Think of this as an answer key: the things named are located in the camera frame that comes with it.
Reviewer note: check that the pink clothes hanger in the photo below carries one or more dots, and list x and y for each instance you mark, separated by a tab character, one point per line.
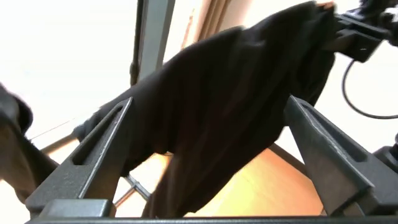
326	5

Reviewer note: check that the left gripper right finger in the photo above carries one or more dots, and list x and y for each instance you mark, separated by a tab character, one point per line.
329	174

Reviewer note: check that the beige curtain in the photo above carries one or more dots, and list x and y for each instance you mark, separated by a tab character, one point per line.
211	18

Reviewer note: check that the black garment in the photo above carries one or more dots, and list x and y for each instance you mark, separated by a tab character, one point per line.
18	155

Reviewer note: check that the black short-sleeved shirt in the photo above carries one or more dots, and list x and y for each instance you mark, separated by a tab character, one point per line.
217	93

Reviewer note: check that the window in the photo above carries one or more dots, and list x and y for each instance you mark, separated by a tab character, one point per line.
154	37

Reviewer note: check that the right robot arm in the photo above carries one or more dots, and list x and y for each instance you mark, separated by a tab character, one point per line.
379	9

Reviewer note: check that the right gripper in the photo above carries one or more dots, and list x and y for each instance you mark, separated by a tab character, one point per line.
360	40

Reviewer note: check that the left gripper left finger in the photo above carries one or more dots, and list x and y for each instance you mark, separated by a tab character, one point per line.
105	161

